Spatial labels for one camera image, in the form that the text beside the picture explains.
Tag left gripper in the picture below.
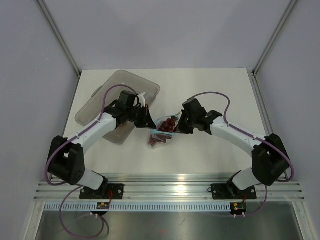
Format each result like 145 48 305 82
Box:
126 104 156 129

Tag clear zip top bag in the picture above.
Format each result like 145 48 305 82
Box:
146 111 182 150

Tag red grape bunch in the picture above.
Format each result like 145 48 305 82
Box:
147 117 180 147

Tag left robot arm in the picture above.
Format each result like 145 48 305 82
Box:
45 90 156 199

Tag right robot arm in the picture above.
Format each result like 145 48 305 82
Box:
175 98 292 199

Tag clear plastic tray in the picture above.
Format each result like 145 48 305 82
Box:
74 69 161 145

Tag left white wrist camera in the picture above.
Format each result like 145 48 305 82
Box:
137 92 147 107

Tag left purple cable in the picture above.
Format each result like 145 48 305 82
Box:
44 84 141 238

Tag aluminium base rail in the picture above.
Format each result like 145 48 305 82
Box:
33 173 306 202

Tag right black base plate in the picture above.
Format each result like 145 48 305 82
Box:
207 183 257 200

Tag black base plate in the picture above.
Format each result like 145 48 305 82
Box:
79 183 125 200
207 183 257 200

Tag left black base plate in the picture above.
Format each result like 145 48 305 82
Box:
79 183 125 200

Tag white slotted cable duct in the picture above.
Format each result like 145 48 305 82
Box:
44 201 231 213

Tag left aluminium frame post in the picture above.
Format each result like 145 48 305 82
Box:
36 0 82 79

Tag aluminium frame post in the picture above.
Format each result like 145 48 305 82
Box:
252 0 299 77
36 0 82 79

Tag right aluminium frame post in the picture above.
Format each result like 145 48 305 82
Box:
252 0 299 77

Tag right side aluminium rail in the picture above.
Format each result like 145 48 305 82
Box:
247 69 320 240

